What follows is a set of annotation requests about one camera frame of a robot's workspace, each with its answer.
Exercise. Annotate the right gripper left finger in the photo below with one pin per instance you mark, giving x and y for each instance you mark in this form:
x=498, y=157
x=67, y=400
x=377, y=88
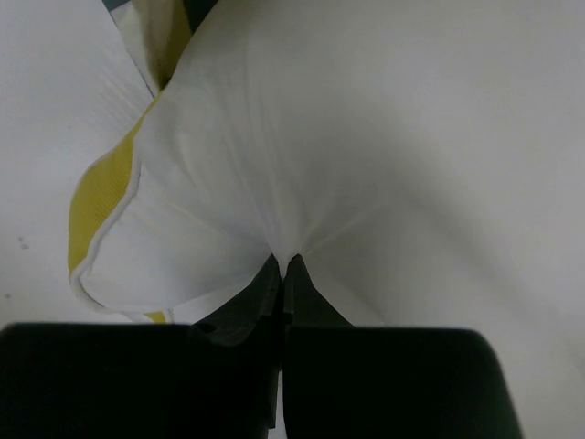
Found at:
x=216, y=378

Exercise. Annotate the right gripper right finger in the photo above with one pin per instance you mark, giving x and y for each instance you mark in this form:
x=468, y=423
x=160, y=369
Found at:
x=343, y=381

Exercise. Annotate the white pillow yellow trim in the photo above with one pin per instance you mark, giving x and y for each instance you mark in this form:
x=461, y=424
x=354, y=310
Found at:
x=426, y=158

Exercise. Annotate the blue tan white pillowcase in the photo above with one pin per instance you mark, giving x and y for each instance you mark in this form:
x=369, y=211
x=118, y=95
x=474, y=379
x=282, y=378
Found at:
x=156, y=32

